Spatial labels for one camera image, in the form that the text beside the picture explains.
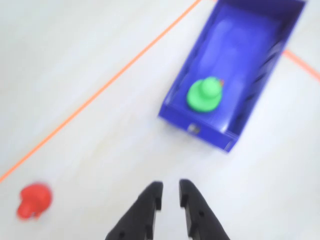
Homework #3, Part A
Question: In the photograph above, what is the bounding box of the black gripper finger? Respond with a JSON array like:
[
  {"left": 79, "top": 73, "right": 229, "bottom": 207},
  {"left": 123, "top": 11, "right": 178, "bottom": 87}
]
[
  {"left": 179, "top": 178, "right": 231, "bottom": 240},
  {"left": 104, "top": 181, "right": 164, "bottom": 240}
]

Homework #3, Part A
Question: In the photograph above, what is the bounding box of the green rubber duck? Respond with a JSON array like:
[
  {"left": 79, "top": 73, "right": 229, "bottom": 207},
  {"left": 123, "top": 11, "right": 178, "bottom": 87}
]
[{"left": 186, "top": 76, "right": 224, "bottom": 113}]

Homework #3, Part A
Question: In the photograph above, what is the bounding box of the red rubber duck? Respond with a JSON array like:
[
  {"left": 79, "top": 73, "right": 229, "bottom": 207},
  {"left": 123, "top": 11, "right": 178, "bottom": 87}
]
[{"left": 16, "top": 182, "right": 54, "bottom": 221}]

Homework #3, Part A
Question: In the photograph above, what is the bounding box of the blue plastic box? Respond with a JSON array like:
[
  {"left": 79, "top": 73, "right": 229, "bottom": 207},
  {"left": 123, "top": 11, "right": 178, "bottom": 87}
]
[{"left": 157, "top": 0, "right": 307, "bottom": 154}]

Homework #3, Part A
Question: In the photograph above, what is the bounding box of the orange tape line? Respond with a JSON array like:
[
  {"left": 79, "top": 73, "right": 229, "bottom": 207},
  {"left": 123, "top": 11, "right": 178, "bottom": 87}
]
[
  {"left": 0, "top": 0, "right": 203, "bottom": 183},
  {"left": 283, "top": 49, "right": 320, "bottom": 82}
]

